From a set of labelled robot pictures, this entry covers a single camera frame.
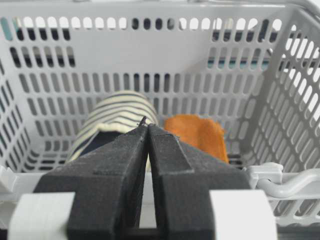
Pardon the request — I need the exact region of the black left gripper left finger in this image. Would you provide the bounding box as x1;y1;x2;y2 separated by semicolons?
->
34;125;148;240

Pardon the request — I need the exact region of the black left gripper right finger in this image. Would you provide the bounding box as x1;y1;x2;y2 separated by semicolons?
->
147;124;250;240

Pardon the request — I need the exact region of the orange cloth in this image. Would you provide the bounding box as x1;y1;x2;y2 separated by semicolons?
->
164;114;229;164

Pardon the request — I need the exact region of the cream navy striped cloth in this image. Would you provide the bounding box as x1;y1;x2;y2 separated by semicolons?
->
66;90;159;163

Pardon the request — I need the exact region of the grey plastic shopping basket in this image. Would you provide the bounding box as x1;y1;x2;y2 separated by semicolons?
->
0;0;320;240

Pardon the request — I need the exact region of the grey basket handle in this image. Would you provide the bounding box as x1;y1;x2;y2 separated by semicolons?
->
243;162;320;201

